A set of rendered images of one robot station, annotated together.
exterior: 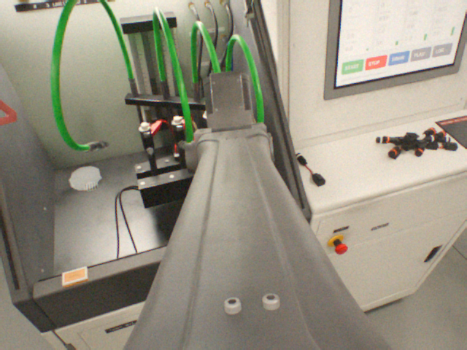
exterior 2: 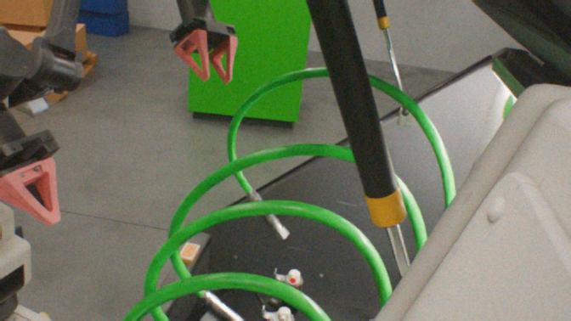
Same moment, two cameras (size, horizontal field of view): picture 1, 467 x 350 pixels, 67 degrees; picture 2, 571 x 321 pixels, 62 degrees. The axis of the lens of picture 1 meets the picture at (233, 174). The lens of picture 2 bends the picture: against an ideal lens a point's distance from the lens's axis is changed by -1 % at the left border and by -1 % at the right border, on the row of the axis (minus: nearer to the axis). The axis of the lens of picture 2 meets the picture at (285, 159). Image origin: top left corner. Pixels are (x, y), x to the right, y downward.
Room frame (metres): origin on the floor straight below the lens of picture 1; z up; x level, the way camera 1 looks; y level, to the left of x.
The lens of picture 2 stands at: (0.89, -0.29, 1.59)
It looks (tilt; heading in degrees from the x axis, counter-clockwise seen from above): 26 degrees down; 116
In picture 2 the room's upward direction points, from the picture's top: 7 degrees clockwise
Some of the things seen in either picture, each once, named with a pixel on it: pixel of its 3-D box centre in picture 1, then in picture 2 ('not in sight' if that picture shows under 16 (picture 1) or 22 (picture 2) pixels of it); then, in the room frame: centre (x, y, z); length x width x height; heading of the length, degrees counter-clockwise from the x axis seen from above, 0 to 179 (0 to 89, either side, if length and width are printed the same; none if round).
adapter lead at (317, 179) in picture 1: (309, 168); not in sight; (0.68, -0.21, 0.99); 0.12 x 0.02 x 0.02; 24
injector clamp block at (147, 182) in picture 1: (199, 180); not in sight; (0.72, 0.10, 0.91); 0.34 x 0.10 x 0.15; 109
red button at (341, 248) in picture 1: (339, 246); not in sight; (0.56, -0.30, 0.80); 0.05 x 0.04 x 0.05; 109
